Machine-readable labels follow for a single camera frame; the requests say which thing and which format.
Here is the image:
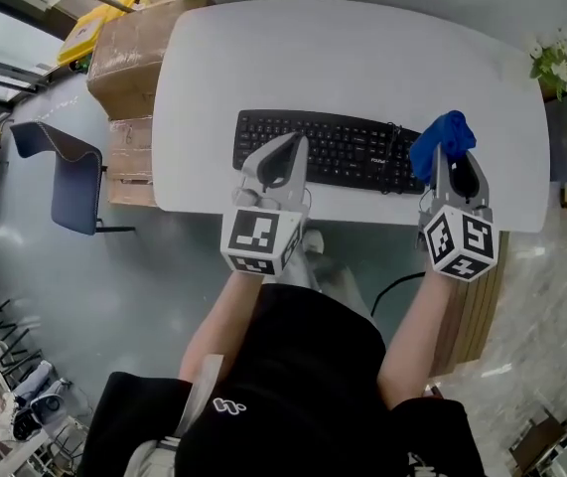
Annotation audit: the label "beige shoulder bag strap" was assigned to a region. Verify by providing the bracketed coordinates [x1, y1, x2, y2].
[123, 353, 225, 477]

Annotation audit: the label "person's left forearm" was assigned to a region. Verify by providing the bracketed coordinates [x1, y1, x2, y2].
[178, 268, 264, 382]

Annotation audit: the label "yellow plastic bin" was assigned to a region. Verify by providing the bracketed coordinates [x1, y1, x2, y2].
[57, 0, 143, 69]

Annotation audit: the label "person's legs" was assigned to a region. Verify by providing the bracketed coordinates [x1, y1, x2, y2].
[280, 216, 376, 327]

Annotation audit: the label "blue cloth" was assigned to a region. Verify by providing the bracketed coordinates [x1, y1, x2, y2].
[408, 109, 478, 188]

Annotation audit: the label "large cardboard box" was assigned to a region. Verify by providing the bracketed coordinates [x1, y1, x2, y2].
[86, 0, 214, 121]

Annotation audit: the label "white round floor robot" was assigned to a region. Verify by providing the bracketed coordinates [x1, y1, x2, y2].
[12, 360, 71, 441]

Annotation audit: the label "wooden slatted crate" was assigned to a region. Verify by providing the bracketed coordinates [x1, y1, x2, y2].
[431, 231, 511, 377]

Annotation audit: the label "black floor cable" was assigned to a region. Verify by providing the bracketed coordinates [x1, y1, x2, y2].
[370, 270, 428, 317]

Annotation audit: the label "white shoe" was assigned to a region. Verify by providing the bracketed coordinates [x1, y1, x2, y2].
[302, 228, 325, 256]

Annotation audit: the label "black keyboard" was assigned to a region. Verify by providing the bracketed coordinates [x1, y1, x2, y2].
[231, 108, 426, 196]

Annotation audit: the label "person's black shirt torso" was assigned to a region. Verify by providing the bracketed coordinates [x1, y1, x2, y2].
[76, 283, 488, 477]

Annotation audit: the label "person's right forearm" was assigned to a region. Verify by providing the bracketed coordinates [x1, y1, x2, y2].
[381, 260, 451, 411]

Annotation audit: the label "blue chair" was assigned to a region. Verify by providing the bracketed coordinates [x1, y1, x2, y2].
[9, 120, 135, 237]

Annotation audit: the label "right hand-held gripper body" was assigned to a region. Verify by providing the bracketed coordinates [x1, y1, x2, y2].
[419, 197, 500, 283]

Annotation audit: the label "small cardboard box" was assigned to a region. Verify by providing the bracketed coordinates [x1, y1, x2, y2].
[107, 116, 158, 208]

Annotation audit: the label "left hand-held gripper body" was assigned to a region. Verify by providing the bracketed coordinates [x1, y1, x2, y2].
[220, 188, 310, 278]

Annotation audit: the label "white flower plant in vase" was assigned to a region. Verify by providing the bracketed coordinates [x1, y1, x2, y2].
[528, 30, 567, 101]

